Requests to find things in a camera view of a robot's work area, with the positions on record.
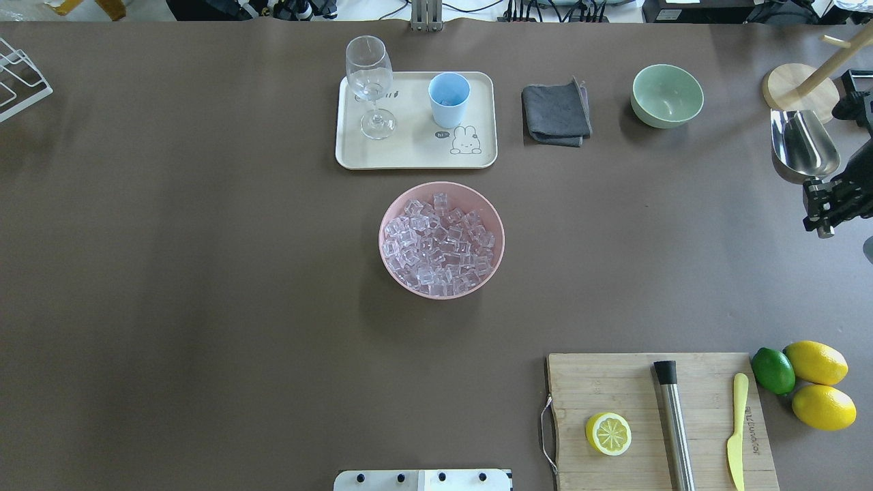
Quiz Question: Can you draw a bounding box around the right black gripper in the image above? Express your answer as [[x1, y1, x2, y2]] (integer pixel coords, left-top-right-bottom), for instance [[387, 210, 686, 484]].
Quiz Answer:
[[803, 91, 872, 237]]

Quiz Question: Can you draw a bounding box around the metal ice scoop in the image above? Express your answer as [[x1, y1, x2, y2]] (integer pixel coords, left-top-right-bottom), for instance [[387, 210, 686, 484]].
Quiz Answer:
[[770, 109, 841, 184]]

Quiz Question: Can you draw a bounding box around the pink bowl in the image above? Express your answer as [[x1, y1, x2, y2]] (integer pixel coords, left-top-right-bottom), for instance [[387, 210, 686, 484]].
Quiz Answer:
[[378, 181, 506, 299]]

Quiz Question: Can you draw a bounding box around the pile of clear ice cubes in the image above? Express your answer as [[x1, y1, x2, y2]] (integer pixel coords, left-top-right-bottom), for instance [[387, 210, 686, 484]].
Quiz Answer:
[[382, 193, 496, 297]]

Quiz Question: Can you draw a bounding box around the light blue plastic cup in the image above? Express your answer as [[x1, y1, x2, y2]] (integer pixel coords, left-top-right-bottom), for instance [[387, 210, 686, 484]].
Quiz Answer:
[[428, 72, 471, 130]]

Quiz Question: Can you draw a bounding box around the wooden mug tree stand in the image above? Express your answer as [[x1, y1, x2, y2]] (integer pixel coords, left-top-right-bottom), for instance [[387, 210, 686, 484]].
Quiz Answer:
[[762, 23, 872, 123]]

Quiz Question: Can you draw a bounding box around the upper yellow lemon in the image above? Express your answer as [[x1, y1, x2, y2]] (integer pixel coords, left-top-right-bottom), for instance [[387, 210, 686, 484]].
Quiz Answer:
[[783, 340, 849, 386]]

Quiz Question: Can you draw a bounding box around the yellow lemon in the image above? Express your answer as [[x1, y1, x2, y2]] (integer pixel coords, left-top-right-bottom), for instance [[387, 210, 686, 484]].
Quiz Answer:
[[791, 385, 857, 431], [783, 340, 849, 386]]

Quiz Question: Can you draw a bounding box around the green lime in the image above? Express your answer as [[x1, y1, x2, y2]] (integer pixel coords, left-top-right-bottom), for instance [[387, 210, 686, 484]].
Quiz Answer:
[[751, 347, 797, 396]]

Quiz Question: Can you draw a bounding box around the green bowl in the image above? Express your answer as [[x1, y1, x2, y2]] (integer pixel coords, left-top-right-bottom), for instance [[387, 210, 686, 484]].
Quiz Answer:
[[630, 64, 705, 130]]

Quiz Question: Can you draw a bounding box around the lower yellow lemon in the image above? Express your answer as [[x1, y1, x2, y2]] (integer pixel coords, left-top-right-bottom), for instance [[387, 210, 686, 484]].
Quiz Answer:
[[791, 385, 857, 431]]

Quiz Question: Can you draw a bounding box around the yellow plastic knife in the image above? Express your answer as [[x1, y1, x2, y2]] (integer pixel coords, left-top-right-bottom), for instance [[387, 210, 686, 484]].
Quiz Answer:
[[726, 372, 749, 490]]

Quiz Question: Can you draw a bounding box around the folded grey cloth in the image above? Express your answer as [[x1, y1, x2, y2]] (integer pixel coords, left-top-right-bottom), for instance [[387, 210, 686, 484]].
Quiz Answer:
[[522, 77, 592, 148]]

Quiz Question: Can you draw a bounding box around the steel muddler black tip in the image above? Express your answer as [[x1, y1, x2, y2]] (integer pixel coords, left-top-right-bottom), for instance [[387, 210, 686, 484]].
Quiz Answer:
[[653, 360, 696, 490]]

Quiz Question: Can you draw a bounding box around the wooden cutting board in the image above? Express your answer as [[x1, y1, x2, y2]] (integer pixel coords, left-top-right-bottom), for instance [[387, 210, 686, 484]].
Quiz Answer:
[[548, 353, 754, 490]]

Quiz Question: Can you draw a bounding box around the half lemon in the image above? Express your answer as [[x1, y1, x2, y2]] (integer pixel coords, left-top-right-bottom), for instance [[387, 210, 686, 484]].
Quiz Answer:
[[585, 411, 632, 456]]

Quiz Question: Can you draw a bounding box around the cream rabbit serving tray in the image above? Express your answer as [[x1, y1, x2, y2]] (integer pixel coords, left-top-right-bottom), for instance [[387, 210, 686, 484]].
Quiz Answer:
[[336, 72, 498, 170]]

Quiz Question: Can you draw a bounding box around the clear wine glass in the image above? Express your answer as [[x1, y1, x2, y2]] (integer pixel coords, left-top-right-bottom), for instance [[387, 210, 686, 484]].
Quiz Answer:
[[345, 36, 396, 140]]

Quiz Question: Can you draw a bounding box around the aluminium frame post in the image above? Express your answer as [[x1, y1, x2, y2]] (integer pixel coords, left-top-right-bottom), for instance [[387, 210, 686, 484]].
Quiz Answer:
[[409, 0, 445, 32]]

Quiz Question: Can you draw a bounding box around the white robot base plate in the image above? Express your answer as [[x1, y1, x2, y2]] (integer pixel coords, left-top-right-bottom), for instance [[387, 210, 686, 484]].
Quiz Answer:
[[333, 468, 514, 490]]

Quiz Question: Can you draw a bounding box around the white wire cup rack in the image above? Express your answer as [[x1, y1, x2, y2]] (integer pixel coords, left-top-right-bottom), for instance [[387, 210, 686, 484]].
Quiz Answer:
[[1, 38, 53, 122]]

